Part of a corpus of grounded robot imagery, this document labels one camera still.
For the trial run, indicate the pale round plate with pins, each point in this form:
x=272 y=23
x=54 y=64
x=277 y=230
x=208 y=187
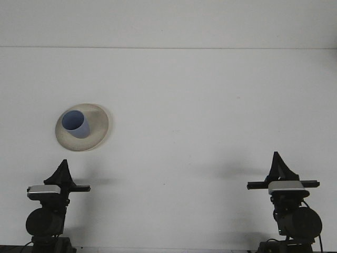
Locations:
x=100 y=126

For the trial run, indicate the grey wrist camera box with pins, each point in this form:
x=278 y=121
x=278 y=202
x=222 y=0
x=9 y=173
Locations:
x=285 y=186
x=43 y=190

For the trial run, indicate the pale blue cup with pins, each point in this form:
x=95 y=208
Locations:
x=76 y=121

